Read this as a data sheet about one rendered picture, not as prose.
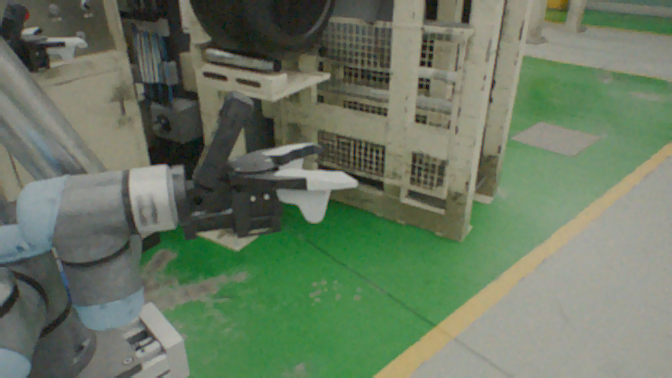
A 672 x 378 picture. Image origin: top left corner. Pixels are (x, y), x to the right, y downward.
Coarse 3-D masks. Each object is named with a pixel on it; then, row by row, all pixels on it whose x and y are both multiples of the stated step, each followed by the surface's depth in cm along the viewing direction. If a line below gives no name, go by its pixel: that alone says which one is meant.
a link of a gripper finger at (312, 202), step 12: (312, 180) 52; (324, 180) 52; (336, 180) 53; (348, 180) 53; (288, 192) 55; (300, 192) 54; (312, 192) 54; (324, 192) 53; (300, 204) 55; (312, 204) 54; (324, 204) 54; (312, 216) 55
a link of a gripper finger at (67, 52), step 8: (48, 40) 125; (56, 40) 126; (64, 40) 126; (72, 40) 128; (80, 40) 130; (56, 48) 127; (64, 48) 128; (72, 48) 129; (64, 56) 129; (72, 56) 130
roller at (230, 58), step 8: (208, 56) 181; (216, 56) 179; (224, 56) 177; (232, 56) 175; (240, 56) 173; (248, 56) 172; (256, 56) 171; (232, 64) 176; (240, 64) 174; (248, 64) 172; (256, 64) 169; (264, 64) 167; (272, 64) 166; (280, 64) 168
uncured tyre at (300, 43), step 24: (192, 0) 158; (216, 0) 152; (240, 0) 148; (264, 0) 152; (288, 0) 199; (312, 0) 194; (216, 24) 160; (240, 24) 154; (264, 24) 156; (288, 24) 197; (312, 24) 181; (240, 48) 168; (264, 48) 163; (288, 48) 169
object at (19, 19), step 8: (8, 8) 118; (16, 8) 117; (24, 8) 119; (8, 16) 118; (16, 16) 117; (24, 16) 119; (8, 24) 118; (16, 24) 118; (0, 32) 118; (8, 32) 118; (16, 32) 118; (8, 40) 118; (16, 40) 119; (16, 48) 119
